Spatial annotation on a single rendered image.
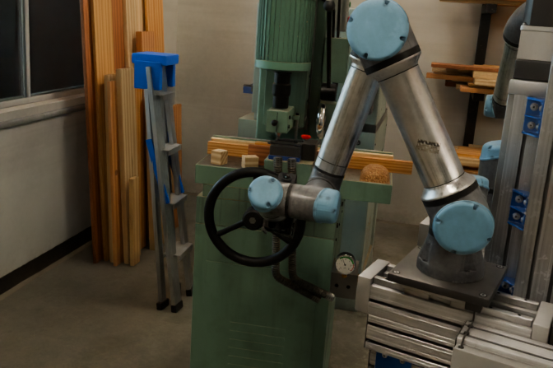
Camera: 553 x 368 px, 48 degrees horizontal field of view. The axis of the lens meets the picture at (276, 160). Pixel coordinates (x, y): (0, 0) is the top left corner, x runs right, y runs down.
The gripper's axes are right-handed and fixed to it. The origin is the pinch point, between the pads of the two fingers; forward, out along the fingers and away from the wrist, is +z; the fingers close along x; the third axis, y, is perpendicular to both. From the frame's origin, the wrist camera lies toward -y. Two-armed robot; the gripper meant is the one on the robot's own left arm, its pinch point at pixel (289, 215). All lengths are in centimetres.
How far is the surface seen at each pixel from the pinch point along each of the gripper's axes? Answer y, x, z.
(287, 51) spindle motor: -51, -11, 8
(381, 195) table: -14.0, 22.3, 21.2
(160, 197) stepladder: -17, -76, 97
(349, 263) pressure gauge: 6.9, 15.8, 25.1
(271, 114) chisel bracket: -34.7, -15.1, 20.0
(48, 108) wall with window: -54, -147, 104
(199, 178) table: -10.7, -33.1, 18.8
